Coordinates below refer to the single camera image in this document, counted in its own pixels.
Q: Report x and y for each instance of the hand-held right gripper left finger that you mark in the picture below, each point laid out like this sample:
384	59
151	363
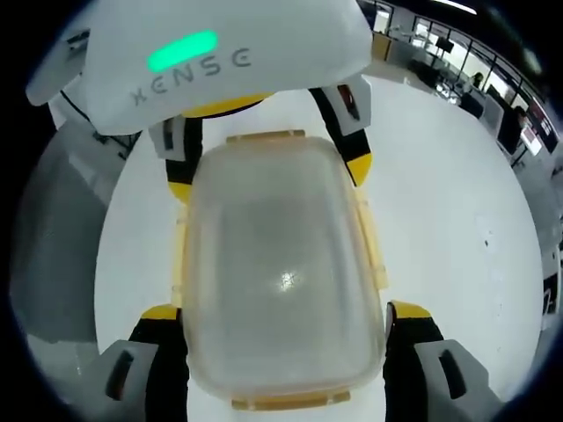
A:
154	365

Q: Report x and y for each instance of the yellow cabinet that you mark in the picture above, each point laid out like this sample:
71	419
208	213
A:
381	47

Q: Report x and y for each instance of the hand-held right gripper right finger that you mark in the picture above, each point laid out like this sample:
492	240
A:
413	365

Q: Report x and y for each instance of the clear plastic buckle container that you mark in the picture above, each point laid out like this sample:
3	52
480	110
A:
281	264

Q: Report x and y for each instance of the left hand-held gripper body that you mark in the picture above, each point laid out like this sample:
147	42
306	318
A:
220	53

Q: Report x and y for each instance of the grey mesh office chair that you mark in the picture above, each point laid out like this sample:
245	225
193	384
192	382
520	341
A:
66	242

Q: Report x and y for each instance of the black computer monitor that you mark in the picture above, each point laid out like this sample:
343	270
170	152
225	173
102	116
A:
540	127

